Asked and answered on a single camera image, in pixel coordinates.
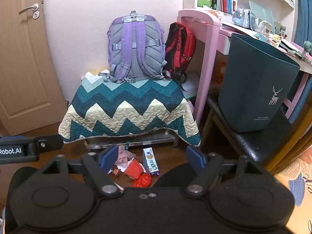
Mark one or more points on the dark teal trash bin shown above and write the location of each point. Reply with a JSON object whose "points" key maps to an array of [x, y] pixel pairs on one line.
{"points": [[257, 79]]}

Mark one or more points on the zigzag quilted blanket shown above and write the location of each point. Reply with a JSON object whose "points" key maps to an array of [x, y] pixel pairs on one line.
{"points": [[107, 109]]}

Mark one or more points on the red foam net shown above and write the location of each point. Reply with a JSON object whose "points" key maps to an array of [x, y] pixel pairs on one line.
{"points": [[134, 169]]}

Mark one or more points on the blue cookie box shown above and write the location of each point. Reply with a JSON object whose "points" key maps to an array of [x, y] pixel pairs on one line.
{"points": [[149, 162]]}

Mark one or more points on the wooden door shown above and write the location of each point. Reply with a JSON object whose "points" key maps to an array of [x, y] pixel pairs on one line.
{"points": [[31, 96]]}

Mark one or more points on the pink foam net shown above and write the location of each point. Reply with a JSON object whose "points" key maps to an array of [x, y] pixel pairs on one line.
{"points": [[124, 156]]}

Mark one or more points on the green desk crank handle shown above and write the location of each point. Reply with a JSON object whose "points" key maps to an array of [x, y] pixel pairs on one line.
{"points": [[307, 49]]}

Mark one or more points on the blue pencil case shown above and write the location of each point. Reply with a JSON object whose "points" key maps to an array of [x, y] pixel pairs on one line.
{"points": [[244, 18]]}

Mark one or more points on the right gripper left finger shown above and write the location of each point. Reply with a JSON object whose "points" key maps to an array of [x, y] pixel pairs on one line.
{"points": [[97, 167]]}

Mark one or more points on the silver door handle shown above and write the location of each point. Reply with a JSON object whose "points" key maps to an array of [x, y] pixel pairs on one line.
{"points": [[34, 8]]}

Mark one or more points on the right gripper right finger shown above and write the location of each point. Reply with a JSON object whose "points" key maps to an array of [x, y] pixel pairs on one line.
{"points": [[207, 168]]}

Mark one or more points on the green tablet case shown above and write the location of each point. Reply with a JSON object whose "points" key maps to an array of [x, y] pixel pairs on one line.
{"points": [[261, 12]]}

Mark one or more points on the purple grey backpack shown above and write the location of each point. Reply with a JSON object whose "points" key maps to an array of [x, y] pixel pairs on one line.
{"points": [[136, 49]]}

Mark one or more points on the colourful picture book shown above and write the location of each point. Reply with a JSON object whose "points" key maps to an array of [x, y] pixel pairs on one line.
{"points": [[271, 39]]}

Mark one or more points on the patterned floor rug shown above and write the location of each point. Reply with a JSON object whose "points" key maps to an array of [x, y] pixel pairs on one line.
{"points": [[297, 178]]}

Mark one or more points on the red plastic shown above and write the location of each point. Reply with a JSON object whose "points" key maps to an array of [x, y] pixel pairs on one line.
{"points": [[143, 181]]}

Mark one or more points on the red black backpack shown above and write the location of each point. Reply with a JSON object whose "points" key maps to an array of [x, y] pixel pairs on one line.
{"points": [[180, 48]]}

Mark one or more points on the small candy wrapper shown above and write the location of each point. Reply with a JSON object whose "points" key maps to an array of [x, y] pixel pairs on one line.
{"points": [[115, 172]]}

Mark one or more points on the pink desk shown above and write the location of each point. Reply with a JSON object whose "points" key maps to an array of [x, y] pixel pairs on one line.
{"points": [[208, 29]]}

